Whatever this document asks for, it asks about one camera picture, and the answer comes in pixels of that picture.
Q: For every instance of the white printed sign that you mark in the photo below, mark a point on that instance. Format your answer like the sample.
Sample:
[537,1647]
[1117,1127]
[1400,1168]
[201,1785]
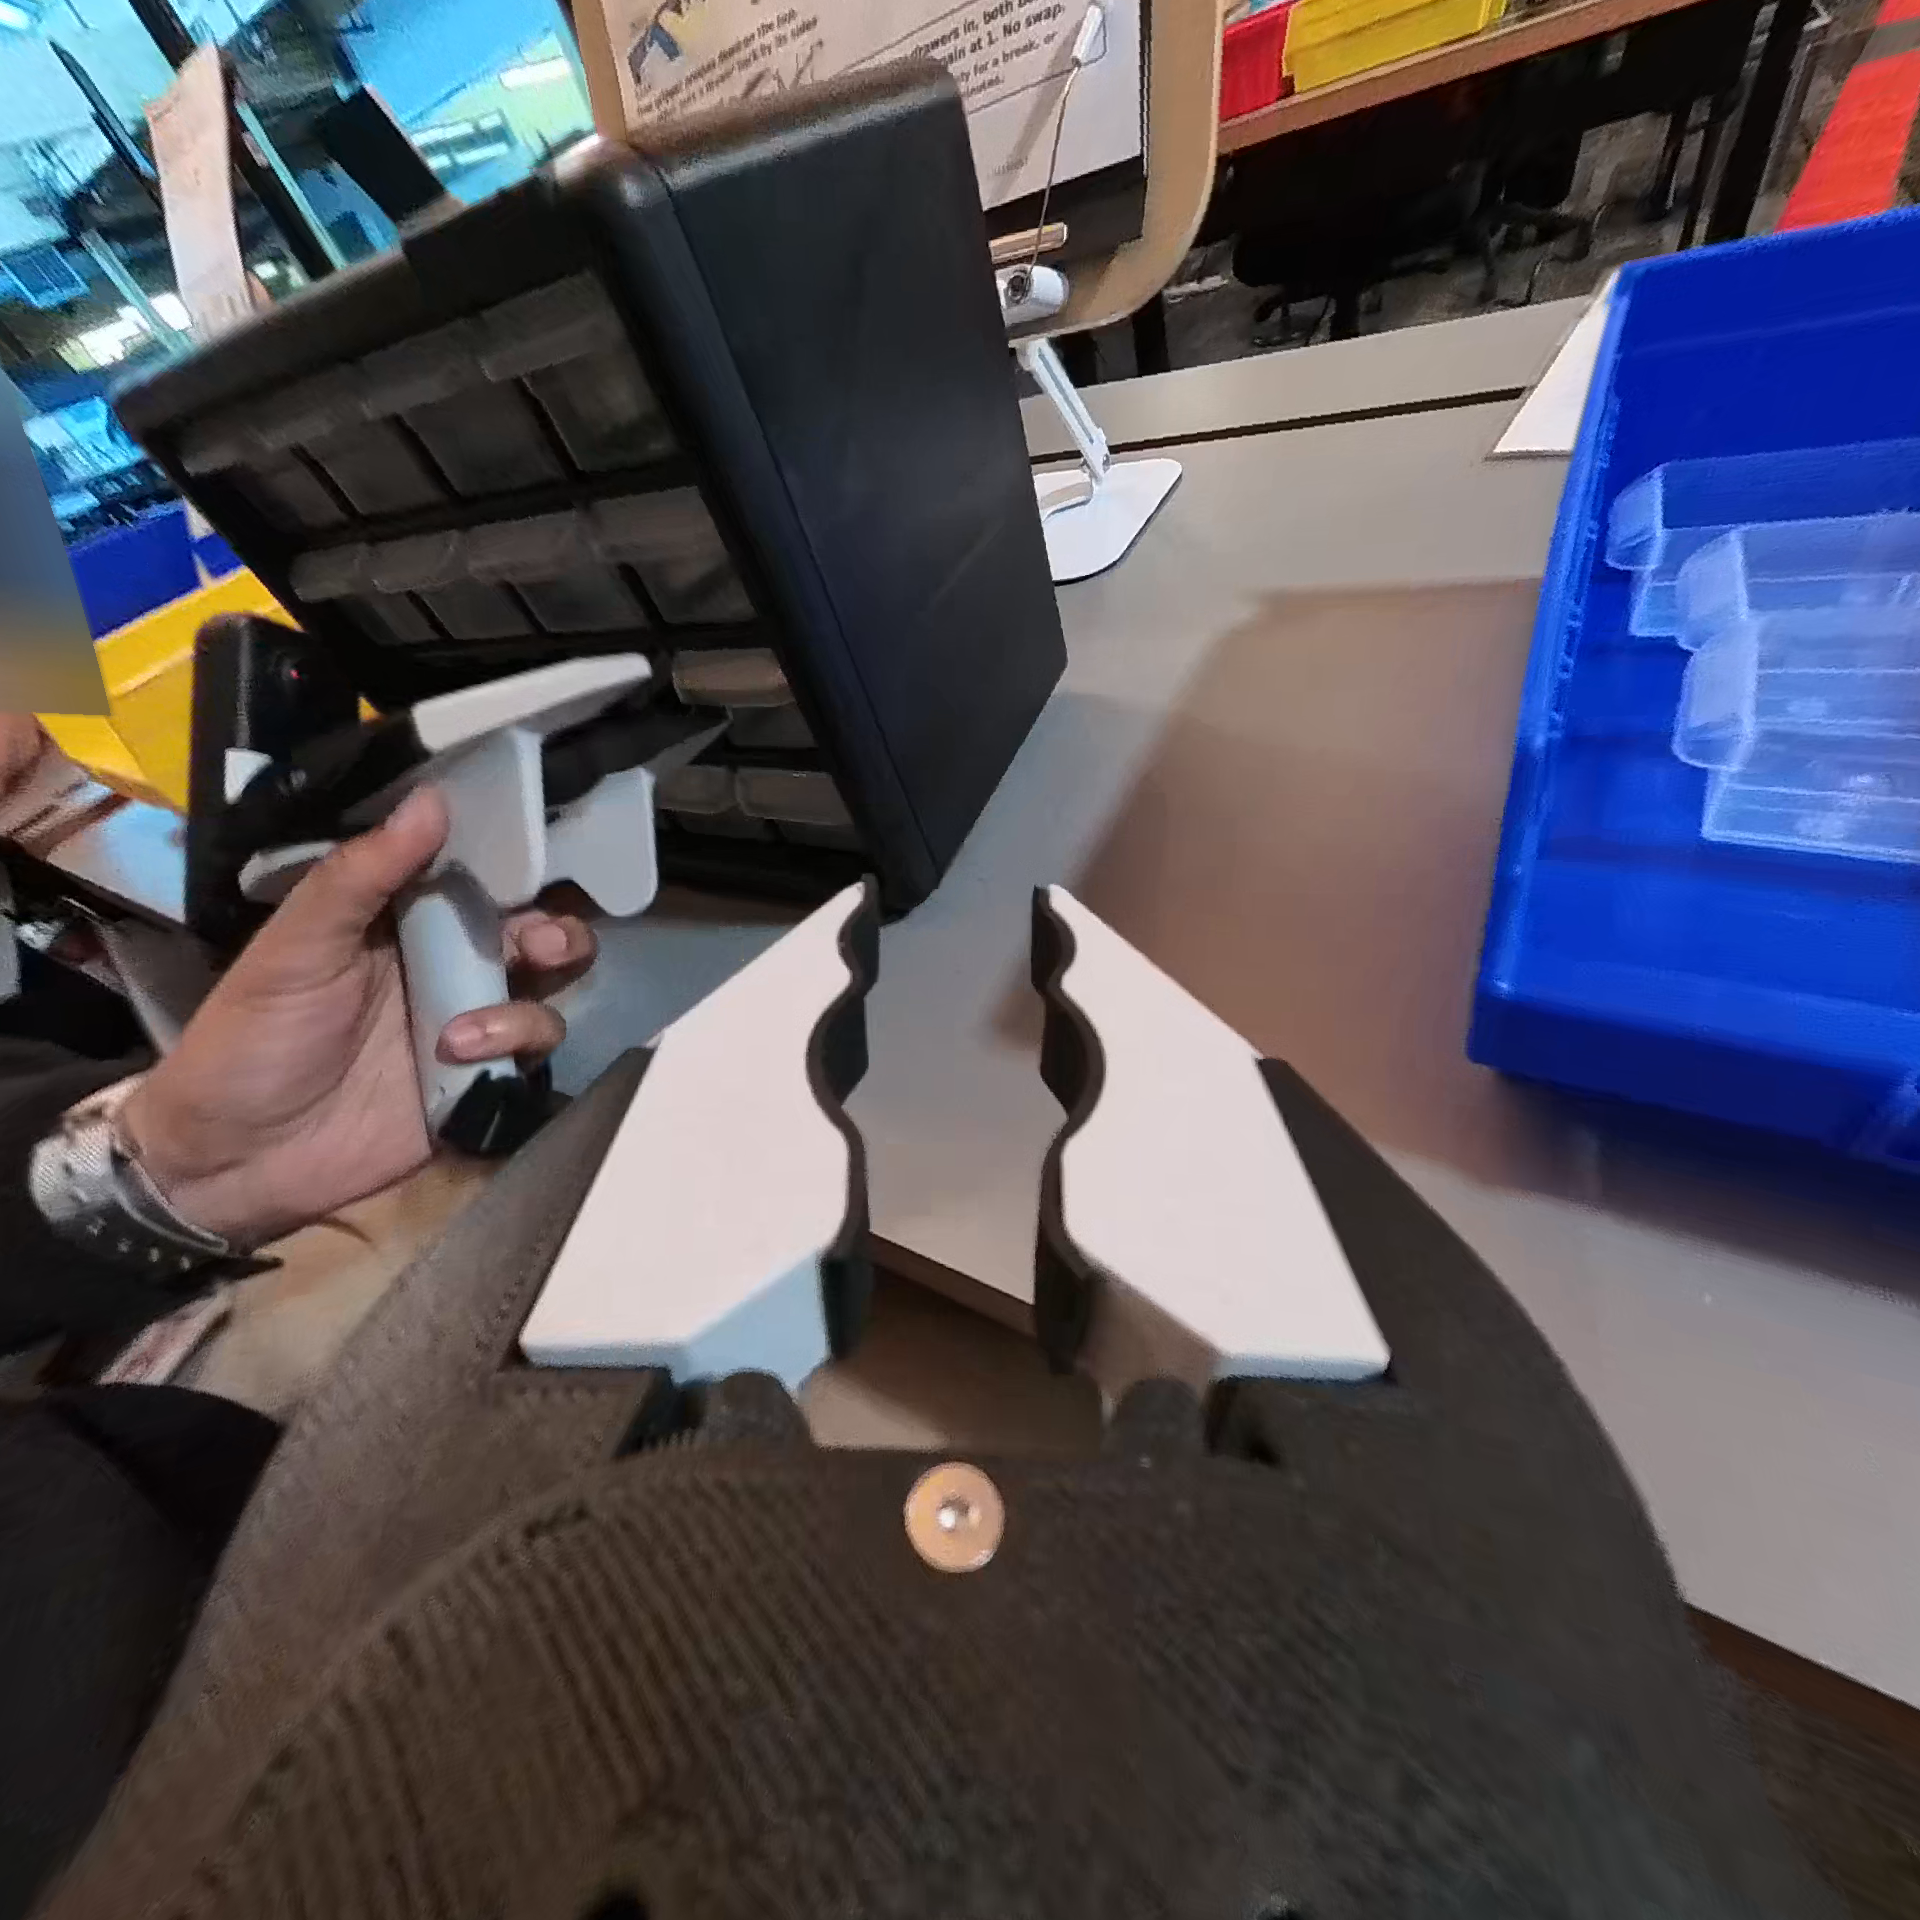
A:
[961,76]

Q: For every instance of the yellow plastic bin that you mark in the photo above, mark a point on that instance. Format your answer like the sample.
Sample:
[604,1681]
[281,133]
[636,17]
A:
[165,721]

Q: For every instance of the blue-white paper sheet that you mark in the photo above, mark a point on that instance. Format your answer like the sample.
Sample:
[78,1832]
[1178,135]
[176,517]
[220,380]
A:
[1560,382]

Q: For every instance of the red storage crate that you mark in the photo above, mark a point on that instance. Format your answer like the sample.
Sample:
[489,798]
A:
[1862,135]

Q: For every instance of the silver wristwatch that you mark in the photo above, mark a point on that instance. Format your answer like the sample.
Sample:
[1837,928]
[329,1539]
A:
[105,1185]

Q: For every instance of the blue plastic bin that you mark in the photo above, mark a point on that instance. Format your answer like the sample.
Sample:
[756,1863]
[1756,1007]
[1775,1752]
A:
[1622,931]

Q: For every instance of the grey desk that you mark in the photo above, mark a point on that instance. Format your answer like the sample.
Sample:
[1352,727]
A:
[1349,721]

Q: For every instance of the person's left hand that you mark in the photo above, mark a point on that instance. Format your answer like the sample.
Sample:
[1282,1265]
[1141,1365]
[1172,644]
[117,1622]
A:
[285,1051]

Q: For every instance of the yellow shelf bins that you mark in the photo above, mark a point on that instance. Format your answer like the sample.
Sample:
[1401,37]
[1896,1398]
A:
[1389,33]

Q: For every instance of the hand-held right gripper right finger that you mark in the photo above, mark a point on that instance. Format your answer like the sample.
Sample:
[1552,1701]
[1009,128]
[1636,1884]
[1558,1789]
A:
[1215,1201]

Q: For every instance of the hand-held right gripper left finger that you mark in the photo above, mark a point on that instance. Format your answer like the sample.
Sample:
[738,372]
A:
[690,1185]

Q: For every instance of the white monitor stand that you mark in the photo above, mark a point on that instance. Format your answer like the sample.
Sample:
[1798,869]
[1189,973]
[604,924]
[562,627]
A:
[1102,511]

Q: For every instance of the curved wooden shelf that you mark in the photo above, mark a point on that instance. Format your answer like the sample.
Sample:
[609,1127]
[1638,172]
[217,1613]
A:
[1178,149]

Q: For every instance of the white desk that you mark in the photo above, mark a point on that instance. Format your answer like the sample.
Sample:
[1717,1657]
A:
[1276,376]

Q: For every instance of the blue partition panel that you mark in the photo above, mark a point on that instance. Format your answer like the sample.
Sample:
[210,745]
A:
[136,569]

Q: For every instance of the black drawer cabinet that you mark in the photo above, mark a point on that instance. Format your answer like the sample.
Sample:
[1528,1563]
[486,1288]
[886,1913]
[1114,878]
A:
[855,451]

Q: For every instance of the red shelf bins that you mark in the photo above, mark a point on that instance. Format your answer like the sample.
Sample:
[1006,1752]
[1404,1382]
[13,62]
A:
[1254,61]

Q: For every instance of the person's dark knit sweater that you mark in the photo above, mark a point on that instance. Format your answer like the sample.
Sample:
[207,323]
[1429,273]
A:
[105,1575]

